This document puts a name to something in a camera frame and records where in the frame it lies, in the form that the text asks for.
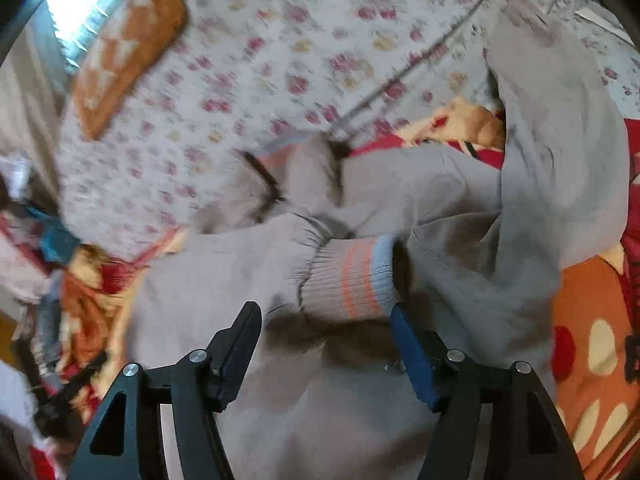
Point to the beige curtain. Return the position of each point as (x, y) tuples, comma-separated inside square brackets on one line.
[(34, 84)]

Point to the cluttered bedside items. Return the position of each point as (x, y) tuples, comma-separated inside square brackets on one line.
[(38, 345)]

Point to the floral quilt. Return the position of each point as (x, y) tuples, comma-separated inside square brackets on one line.
[(248, 73)]

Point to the orange checkered pillow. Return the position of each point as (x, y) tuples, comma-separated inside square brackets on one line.
[(134, 38)]

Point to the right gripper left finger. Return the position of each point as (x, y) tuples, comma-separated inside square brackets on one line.
[(124, 439)]

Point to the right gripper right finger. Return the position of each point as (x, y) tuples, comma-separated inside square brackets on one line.
[(505, 414)]

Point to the beige jacket with striped cuffs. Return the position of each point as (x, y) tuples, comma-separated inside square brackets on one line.
[(474, 252)]

